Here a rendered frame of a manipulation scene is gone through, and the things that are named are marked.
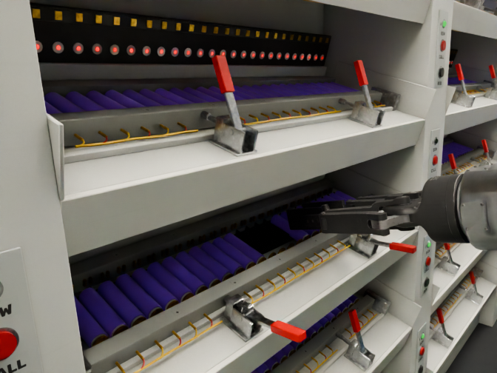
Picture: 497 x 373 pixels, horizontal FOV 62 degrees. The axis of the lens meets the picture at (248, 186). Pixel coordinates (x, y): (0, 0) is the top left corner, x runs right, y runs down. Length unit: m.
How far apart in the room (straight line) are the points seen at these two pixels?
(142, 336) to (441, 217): 0.32
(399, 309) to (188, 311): 0.52
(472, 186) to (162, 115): 0.31
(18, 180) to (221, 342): 0.27
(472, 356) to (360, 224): 1.02
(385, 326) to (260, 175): 0.51
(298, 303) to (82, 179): 0.31
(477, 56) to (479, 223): 1.04
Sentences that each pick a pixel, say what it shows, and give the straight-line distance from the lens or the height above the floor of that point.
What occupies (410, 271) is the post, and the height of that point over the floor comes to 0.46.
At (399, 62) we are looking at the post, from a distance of 0.77.
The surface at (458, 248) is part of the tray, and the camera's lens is 1.24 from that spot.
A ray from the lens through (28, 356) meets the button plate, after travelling 0.31.
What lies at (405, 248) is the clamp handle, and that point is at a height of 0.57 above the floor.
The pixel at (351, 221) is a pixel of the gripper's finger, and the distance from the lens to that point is 0.50.
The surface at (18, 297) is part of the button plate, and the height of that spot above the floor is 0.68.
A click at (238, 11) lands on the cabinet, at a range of 0.67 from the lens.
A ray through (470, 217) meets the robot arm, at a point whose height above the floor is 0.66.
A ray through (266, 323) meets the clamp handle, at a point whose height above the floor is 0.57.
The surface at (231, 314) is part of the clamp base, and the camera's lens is 0.46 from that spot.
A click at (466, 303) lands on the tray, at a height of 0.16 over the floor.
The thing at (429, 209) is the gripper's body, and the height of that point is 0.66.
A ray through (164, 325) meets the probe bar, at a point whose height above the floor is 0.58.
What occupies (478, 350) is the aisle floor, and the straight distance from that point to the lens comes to 1.50.
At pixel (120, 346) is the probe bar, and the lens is 0.41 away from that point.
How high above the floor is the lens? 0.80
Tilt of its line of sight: 14 degrees down
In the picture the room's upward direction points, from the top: 2 degrees counter-clockwise
